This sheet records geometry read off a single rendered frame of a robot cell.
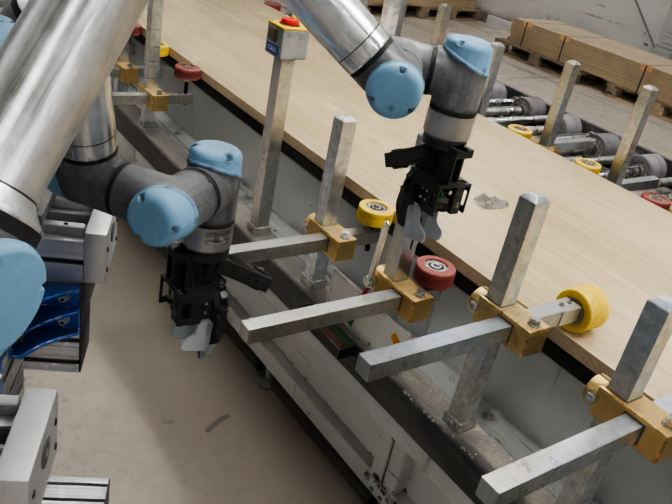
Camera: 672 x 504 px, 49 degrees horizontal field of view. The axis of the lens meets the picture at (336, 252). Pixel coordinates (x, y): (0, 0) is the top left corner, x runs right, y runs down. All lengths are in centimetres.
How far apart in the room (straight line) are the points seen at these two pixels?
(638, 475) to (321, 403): 104
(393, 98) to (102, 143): 37
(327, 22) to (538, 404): 88
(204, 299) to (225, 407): 130
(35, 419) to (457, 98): 72
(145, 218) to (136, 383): 155
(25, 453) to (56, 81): 37
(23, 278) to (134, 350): 196
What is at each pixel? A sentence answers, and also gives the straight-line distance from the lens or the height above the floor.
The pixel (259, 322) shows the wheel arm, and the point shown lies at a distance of 124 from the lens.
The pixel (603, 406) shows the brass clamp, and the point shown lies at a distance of 114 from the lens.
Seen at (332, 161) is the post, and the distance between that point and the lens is 154.
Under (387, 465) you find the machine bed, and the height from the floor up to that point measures 22.
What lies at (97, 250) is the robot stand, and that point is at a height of 97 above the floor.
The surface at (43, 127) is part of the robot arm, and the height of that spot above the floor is 132.
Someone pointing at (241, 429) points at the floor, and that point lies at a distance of 231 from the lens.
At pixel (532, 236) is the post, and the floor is 110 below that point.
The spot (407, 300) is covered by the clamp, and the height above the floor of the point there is 86.
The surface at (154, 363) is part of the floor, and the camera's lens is 253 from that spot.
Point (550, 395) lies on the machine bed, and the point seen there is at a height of 73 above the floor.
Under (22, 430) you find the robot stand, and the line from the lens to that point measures 83.
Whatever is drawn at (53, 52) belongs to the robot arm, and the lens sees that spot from 66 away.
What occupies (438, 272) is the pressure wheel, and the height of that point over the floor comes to 91.
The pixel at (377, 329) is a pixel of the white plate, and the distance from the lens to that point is 148.
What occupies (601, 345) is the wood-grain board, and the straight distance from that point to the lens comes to 138.
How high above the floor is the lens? 156
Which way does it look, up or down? 28 degrees down
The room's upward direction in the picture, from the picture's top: 12 degrees clockwise
